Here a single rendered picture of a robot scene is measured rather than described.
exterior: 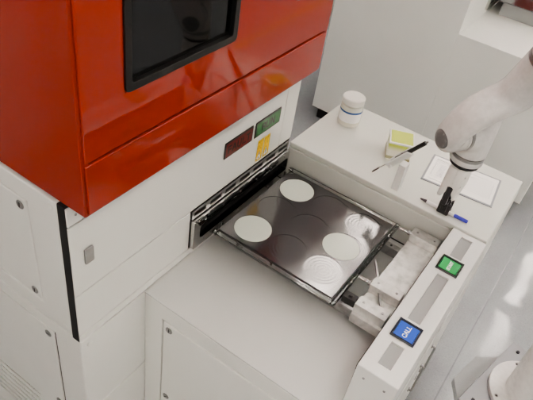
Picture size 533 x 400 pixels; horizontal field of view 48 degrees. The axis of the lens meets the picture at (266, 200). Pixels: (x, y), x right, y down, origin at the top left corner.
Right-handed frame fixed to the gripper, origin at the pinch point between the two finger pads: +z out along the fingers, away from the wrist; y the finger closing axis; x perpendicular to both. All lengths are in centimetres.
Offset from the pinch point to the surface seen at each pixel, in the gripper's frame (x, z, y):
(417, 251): -0.6, 10.4, 10.0
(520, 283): 32, 102, -104
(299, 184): -38.7, 8.4, 11.1
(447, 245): 6.1, 2.3, 11.5
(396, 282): -0.3, 10.0, 24.4
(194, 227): -47, 4, 48
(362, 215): -18.3, 8.5, 10.0
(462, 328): 19, 100, -58
